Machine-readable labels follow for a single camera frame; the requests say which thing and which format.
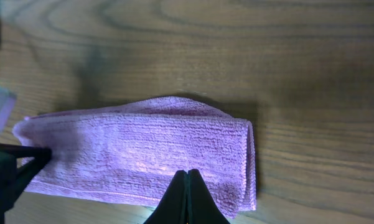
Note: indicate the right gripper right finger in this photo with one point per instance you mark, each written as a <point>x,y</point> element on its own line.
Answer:
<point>201,208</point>

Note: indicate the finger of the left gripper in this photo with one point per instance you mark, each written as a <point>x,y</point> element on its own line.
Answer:
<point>24,175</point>
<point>24,151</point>

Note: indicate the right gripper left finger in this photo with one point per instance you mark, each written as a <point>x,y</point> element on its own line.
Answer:
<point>172,206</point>

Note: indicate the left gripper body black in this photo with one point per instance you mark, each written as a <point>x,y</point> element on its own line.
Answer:
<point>7,180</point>

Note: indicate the purple microfibre cloth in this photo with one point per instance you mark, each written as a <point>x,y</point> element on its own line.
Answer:
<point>129,153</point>

